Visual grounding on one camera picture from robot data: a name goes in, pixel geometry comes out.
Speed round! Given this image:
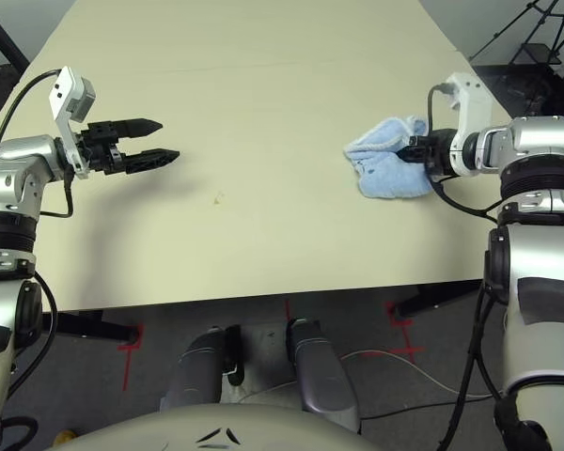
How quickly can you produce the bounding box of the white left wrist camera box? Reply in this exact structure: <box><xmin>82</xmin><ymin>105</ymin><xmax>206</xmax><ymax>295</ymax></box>
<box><xmin>47</xmin><ymin>65</ymin><xmax>98</xmax><ymax>179</ymax></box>

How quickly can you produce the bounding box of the grey robot right leg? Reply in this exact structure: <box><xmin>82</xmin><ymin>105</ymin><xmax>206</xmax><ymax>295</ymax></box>
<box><xmin>285</xmin><ymin>318</ymin><xmax>363</xmax><ymax>432</ymax></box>

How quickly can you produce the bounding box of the black tripod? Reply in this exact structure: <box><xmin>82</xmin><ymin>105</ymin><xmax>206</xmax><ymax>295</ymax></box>
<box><xmin>468</xmin><ymin>0</ymin><xmax>564</xmax><ymax>61</ymax></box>

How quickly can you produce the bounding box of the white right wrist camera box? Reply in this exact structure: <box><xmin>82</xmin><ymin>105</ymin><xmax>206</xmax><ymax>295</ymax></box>
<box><xmin>438</xmin><ymin>70</ymin><xmax>495</xmax><ymax>179</ymax></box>

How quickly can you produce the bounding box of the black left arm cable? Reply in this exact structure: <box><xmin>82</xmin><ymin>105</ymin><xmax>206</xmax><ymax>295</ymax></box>
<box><xmin>0</xmin><ymin>69</ymin><xmax>75</xmax><ymax>401</ymax></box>

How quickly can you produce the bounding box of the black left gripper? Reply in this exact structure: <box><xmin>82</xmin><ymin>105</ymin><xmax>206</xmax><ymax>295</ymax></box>
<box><xmin>77</xmin><ymin>117</ymin><xmax>181</xmax><ymax>178</ymax></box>

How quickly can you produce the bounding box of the beige robot torso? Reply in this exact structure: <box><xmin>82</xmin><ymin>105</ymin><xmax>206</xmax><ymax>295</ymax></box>
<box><xmin>55</xmin><ymin>402</ymin><xmax>383</xmax><ymax>451</ymax></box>

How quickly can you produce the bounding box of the grey robot left leg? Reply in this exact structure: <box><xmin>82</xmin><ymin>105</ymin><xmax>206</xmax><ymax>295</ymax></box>
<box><xmin>159</xmin><ymin>324</ymin><xmax>244</xmax><ymax>411</ymax></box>

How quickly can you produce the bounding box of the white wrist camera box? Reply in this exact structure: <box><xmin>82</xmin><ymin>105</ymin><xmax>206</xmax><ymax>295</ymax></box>
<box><xmin>47</xmin><ymin>65</ymin><xmax>98</xmax><ymax>179</ymax></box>
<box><xmin>438</xmin><ymin>70</ymin><xmax>495</xmax><ymax>179</ymax></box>

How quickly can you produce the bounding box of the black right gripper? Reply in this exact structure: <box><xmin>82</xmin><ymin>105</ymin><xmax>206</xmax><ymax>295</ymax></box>
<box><xmin>396</xmin><ymin>128</ymin><xmax>456</xmax><ymax>182</ymax></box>

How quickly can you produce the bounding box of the black framed side table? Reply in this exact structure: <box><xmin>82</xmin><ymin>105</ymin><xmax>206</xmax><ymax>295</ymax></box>
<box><xmin>0</xmin><ymin>8</ymin><xmax>33</xmax><ymax>72</ymax></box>

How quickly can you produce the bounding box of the light blue terry rag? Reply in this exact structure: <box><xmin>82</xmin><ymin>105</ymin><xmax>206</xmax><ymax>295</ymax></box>
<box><xmin>342</xmin><ymin>114</ymin><xmax>434</xmax><ymax>201</ymax></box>

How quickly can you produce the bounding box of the grey robot leg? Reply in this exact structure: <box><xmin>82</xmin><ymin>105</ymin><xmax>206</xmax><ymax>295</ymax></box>
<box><xmin>159</xmin><ymin>324</ymin><xmax>244</xmax><ymax>411</ymax></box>
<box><xmin>285</xmin><ymin>318</ymin><xmax>363</xmax><ymax>432</ymax></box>

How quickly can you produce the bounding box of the black table foot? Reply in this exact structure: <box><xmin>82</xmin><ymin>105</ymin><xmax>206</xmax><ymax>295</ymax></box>
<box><xmin>396</xmin><ymin>278</ymin><xmax>484</xmax><ymax>319</ymax></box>
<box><xmin>40</xmin><ymin>308</ymin><xmax>143</xmax><ymax>344</ymax></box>

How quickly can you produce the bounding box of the white floor cable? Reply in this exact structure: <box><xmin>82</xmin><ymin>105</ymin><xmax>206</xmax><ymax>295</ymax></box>
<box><xmin>238</xmin><ymin>349</ymin><xmax>495</xmax><ymax>404</ymax></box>

